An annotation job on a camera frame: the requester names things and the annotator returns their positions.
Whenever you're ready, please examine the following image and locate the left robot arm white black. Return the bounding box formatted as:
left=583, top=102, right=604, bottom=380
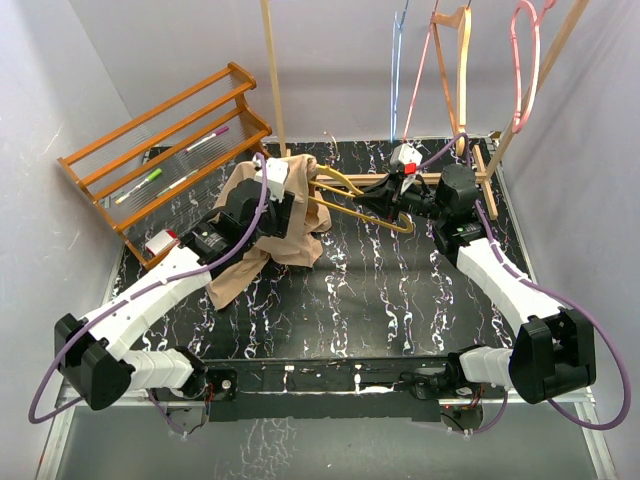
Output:
left=54, top=179, right=295, bottom=410

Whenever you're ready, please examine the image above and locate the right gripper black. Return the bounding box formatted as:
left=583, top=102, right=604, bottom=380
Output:
left=353, top=169, right=448, bottom=223

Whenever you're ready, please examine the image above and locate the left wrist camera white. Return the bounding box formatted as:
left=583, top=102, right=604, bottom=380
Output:
left=252, top=153, right=289, bottom=202

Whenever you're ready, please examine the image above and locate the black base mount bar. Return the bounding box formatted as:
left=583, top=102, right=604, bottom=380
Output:
left=149, top=355, right=506, bottom=424

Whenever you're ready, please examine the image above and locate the gold yellow hanger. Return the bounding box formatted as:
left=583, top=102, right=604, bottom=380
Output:
left=307, top=130, right=415, bottom=235

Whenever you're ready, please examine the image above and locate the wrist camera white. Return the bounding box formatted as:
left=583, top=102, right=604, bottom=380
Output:
left=252, top=153, right=289, bottom=202
left=390, top=143, right=422, bottom=194

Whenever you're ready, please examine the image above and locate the beige t shirt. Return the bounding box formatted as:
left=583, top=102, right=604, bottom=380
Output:
left=207, top=154, right=333, bottom=311

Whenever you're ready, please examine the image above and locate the orange wooden shelf rack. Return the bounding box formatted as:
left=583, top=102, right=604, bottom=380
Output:
left=59, top=62, right=272, bottom=268

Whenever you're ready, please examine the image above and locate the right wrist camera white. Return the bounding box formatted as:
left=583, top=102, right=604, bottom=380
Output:
left=390, top=143, right=422, bottom=194

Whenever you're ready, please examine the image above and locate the wooden clothes rack frame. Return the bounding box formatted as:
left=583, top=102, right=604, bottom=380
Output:
left=260, top=1, right=588, bottom=220

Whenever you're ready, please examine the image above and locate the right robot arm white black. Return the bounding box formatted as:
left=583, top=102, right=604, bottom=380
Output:
left=354, top=164, right=596, bottom=404

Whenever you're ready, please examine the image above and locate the wooden hanger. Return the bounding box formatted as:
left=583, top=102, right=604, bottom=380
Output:
left=431, top=2, right=472, bottom=136

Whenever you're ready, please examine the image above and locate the pink thick plastic hanger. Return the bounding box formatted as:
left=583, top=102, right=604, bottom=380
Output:
left=509, top=0, right=557, bottom=134

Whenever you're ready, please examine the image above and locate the pink marker pen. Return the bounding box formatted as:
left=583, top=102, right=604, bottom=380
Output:
left=184, top=126, right=229, bottom=154

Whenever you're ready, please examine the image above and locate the white red small box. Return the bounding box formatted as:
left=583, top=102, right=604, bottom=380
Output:
left=145, top=229, right=179, bottom=257

